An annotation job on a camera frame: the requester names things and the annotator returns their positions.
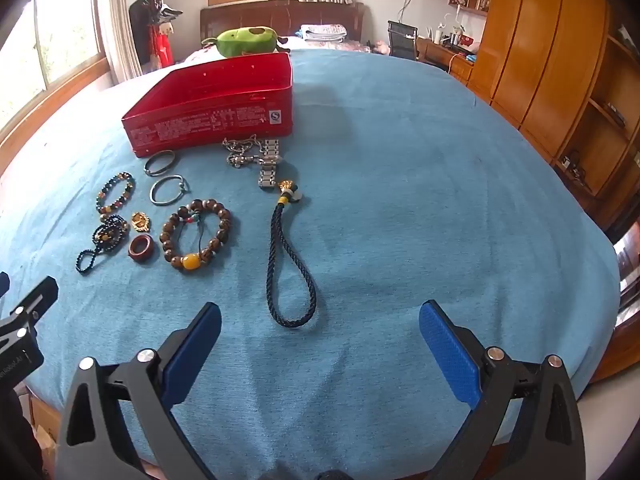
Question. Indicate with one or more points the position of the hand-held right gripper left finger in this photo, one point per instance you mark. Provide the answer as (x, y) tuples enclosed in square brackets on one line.
[(192, 355)]

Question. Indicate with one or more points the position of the silver bangle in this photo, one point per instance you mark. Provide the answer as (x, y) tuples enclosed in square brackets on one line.
[(152, 195)]

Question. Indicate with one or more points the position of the red tin box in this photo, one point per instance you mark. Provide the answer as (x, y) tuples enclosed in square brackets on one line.
[(200, 125)]

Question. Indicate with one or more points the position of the wooden coat rack with clothes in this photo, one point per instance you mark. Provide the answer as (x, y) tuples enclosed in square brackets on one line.
[(142, 20)]

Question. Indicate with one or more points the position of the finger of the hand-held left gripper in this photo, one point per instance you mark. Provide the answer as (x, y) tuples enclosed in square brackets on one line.
[(3, 285), (35, 297)]

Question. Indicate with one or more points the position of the silver wristwatch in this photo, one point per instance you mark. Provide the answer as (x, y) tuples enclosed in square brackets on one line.
[(267, 177)]

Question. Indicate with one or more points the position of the green avocado plush toy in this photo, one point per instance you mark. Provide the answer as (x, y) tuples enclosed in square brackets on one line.
[(240, 42)]

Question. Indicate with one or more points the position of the dark wooden headboard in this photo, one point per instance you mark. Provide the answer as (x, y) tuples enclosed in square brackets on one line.
[(280, 17)]

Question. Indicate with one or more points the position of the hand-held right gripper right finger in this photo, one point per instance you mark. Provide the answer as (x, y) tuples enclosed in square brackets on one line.
[(447, 350)]

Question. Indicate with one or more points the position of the dark metal bangle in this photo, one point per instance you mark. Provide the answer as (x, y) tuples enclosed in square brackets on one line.
[(146, 166)]

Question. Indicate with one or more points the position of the wooden open shelf unit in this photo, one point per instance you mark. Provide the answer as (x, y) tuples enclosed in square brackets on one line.
[(600, 125)]

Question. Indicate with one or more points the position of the wooden wardrobe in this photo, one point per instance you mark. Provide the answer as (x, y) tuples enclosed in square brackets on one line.
[(535, 45)]

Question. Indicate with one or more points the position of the wooden desk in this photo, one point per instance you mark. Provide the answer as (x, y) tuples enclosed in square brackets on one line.
[(440, 55)]

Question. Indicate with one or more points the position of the large side window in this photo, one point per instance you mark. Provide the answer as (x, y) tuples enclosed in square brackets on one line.
[(55, 35)]

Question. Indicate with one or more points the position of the beige side window curtain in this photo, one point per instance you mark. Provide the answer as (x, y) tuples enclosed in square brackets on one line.
[(120, 20)]

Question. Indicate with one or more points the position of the black office chair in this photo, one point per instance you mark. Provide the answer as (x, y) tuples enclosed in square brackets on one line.
[(402, 37)]

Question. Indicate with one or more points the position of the pink plush toy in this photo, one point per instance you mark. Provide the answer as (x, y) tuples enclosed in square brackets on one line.
[(382, 47)]

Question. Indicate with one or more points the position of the folded patterned blanket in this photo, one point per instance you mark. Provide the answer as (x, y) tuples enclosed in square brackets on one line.
[(322, 32)]

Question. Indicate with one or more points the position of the gold pendant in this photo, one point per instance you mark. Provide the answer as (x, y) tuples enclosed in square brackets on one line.
[(140, 222)]

